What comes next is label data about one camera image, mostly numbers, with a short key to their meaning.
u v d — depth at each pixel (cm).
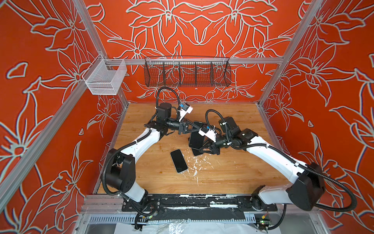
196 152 88
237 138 56
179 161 88
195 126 68
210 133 65
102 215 71
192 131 69
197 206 73
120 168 45
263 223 68
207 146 66
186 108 66
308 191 39
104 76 94
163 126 64
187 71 97
